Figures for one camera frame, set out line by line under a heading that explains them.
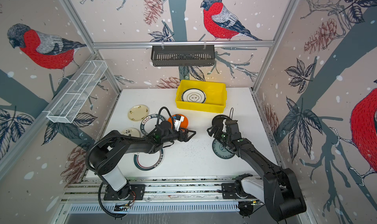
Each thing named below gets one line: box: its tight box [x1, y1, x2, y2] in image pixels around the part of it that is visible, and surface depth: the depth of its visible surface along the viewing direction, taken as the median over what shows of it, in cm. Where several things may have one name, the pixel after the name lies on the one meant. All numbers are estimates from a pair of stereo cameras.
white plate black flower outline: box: [181, 88, 207, 104], surface depth 116 cm
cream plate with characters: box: [127, 104, 150, 122], surface depth 109 cm
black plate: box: [212, 114, 230, 133], surface depth 102 cm
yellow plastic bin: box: [175, 79, 228, 113], surface depth 114 cm
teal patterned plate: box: [212, 138, 236, 160], surface depth 89 cm
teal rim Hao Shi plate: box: [139, 113, 166, 136], surface depth 104 cm
